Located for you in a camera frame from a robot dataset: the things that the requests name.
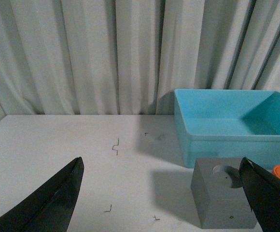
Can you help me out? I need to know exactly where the blue plastic box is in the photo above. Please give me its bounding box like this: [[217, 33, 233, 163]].
[[174, 89, 280, 169]]

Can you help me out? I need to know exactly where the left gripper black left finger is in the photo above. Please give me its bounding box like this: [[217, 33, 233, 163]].
[[0, 157, 84, 232]]

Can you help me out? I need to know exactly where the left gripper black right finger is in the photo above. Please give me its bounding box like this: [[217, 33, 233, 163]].
[[239, 157, 280, 232]]

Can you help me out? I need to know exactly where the white pleated curtain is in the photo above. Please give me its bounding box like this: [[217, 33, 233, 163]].
[[0, 0, 280, 120]]

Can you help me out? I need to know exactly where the gray block with round hole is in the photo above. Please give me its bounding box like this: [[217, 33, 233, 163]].
[[191, 158, 257, 229]]

